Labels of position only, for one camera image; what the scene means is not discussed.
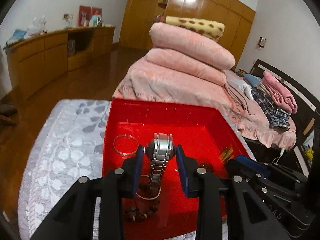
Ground pink bed sheet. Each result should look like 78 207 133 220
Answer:
113 59 297 151

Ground white plastic bag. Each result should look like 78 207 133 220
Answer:
24 16 46 40

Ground yellow pikachu toy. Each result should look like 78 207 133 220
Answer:
304 145 313 164

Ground plaid folded clothes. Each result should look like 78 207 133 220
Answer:
251 88 290 131

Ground red picture frames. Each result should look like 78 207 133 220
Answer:
77 5 103 27

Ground wide silver bangle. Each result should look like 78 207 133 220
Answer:
113 134 139 157

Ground brown bead bracelet amber stone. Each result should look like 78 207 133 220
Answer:
124 196 160 223

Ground beige folded garment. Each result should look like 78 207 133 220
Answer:
225 75 255 115

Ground thin silver bangle with ball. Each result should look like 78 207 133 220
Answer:
136 174 162 200

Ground yellow brown spotted blanket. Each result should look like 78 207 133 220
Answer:
153 16 225 42

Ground white electric kettle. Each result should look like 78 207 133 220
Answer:
91 10 101 27

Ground wall telephone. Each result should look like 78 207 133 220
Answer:
258 37 266 48

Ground white cable with switch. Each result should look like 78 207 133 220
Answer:
271 147 286 165

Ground wooden wardrobe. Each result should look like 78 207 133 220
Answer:
119 0 255 61

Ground red plastic tray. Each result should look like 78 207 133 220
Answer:
103 99 248 239

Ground lower pink folded quilt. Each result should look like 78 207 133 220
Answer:
145 48 227 86

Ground pink folded quilt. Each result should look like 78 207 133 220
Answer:
149 23 236 70
145 48 227 86

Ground grey floral table cloth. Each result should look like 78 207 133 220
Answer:
17 99 256 240

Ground black bed headboard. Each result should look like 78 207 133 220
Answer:
244 60 319 176

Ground silver metal wristwatch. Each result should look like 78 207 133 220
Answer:
145 133 175 185

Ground pink folded towel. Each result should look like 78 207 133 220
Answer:
263 72 298 114

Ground wooden sideboard desk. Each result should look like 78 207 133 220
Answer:
5 25 115 99

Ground upper pink folded quilt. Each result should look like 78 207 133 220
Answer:
149 23 236 70

